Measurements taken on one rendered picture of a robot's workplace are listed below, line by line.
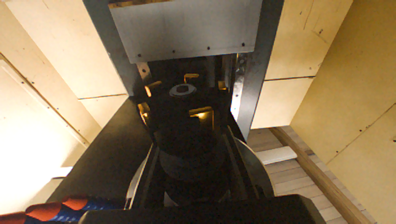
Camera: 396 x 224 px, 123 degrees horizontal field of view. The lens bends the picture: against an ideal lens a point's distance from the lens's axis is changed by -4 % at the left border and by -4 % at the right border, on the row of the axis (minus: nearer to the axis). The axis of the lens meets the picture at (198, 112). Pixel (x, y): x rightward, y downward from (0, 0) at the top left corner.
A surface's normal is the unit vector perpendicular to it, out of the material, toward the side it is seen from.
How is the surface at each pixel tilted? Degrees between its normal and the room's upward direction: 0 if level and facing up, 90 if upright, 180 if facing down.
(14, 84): 90
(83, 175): 180
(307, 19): 90
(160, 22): 91
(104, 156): 180
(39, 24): 90
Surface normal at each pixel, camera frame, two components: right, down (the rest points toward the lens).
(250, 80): 0.05, 0.61
